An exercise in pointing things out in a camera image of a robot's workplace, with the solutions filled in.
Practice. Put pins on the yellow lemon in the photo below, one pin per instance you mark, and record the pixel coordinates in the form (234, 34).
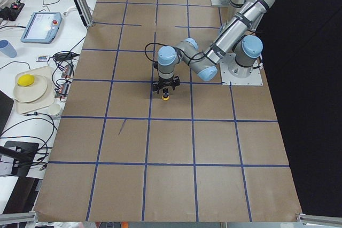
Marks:
(26, 80)

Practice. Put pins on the beige round plate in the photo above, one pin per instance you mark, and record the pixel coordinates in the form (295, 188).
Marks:
(33, 92)

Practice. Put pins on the beige tray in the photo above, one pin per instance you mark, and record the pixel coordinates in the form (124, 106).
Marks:
(46, 100)

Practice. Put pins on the light blue plastic cup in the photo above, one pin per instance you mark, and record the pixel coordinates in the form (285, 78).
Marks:
(7, 49)

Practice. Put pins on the black camera stand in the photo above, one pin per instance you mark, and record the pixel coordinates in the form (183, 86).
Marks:
(17, 158)

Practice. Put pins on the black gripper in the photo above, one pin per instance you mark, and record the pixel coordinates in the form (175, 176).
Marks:
(165, 91)

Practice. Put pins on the blue teach pendant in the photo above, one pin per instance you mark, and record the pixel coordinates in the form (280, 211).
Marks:
(42, 27)

